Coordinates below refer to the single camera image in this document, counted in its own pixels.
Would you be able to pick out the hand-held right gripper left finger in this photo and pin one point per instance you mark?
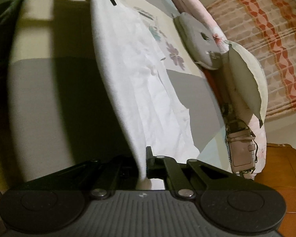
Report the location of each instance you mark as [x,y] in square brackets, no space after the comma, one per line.
[113,169]

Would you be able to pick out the pink floral pillow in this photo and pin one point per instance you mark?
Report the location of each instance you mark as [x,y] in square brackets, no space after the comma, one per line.
[199,9]
[257,140]

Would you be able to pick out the wooden headboard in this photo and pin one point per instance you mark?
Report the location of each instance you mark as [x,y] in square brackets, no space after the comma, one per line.
[286,190]

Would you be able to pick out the grey cushion with hole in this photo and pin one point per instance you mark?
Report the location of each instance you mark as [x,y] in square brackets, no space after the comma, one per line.
[199,42]

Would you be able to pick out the beige pillow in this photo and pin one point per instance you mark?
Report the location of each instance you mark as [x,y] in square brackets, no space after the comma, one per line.
[231,88]

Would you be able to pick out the red orange cloth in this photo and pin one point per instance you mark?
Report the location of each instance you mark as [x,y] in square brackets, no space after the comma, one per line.
[209,81]

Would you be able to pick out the pink handbag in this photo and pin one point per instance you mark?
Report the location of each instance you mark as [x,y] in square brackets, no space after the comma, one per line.
[241,148]

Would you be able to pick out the white printed long-sleeve shirt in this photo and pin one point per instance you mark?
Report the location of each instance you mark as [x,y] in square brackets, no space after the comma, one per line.
[138,79]

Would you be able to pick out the cream pillow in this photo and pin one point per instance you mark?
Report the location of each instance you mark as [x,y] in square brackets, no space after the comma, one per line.
[249,79]

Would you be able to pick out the patterned curtain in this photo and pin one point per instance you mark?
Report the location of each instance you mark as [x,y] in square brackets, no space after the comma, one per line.
[266,42]

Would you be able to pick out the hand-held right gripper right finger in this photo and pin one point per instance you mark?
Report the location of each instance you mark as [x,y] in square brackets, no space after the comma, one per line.
[150,163]

